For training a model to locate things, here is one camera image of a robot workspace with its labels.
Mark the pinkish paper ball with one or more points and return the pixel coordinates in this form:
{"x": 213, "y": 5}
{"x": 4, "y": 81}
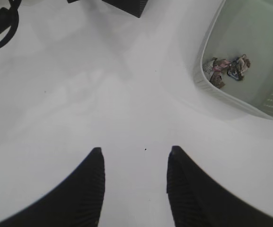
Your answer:
{"x": 214, "y": 71}

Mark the pale green woven basket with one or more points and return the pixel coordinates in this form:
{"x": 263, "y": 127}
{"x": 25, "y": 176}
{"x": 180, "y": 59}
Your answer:
{"x": 241, "y": 27}

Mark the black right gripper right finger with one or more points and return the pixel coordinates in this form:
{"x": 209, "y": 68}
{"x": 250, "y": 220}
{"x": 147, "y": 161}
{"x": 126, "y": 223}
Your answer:
{"x": 196, "y": 200}

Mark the dark paper ball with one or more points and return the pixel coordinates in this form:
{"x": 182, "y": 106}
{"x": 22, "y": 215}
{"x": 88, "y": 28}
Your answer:
{"x": 238, "y": 68}

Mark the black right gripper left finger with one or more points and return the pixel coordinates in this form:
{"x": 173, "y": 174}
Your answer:
{"x": 76, "y": 202}

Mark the black mesh pen holder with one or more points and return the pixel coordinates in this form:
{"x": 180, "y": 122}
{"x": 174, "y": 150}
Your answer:
{"x": 133, "y": 7}

